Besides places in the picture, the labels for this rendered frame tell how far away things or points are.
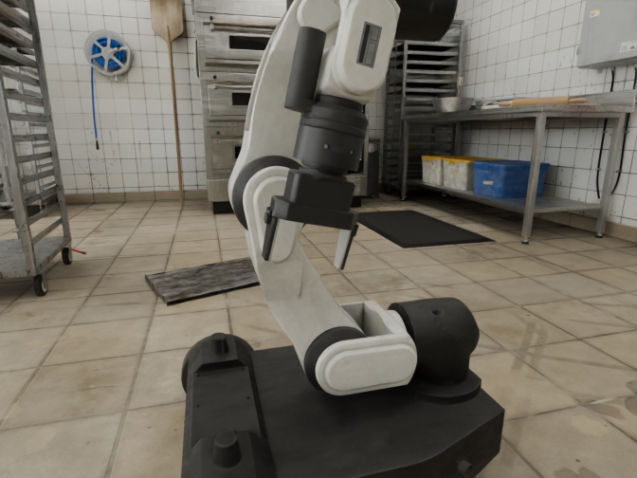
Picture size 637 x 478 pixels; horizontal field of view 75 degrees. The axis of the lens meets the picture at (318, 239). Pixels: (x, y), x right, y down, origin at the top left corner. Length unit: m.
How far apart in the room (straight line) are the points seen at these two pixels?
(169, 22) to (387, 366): 4.34
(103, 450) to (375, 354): 0.69
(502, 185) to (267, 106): 2.84
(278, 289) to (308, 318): 0.09
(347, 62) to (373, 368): 0.55
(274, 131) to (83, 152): 4.26
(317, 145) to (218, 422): 0.56
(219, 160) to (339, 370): 3.07
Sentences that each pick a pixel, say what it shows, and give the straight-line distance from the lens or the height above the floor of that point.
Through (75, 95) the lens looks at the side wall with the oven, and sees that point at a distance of 4.91.
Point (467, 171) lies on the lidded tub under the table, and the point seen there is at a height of 0.40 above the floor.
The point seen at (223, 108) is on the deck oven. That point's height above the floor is 0.91.
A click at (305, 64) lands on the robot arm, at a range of 0.53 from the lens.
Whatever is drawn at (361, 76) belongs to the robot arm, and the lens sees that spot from 0.51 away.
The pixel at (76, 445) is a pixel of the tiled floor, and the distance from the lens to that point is 1.23.
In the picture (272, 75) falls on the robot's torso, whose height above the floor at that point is 0.80.
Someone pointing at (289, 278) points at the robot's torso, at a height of 0.47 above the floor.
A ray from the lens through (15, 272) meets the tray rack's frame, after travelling 2.17.
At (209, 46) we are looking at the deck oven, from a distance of 3.77.
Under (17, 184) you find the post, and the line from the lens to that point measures 2.08.
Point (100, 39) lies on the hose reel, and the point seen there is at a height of 1.56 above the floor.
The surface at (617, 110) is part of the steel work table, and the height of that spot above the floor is 0.85.
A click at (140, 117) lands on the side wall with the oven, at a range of 4.79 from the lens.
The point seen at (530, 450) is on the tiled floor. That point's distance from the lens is 1.18.
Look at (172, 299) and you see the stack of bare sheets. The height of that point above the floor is 0.02.
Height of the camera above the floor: 0.72
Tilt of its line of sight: 15 degrees down
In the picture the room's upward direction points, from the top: straight up
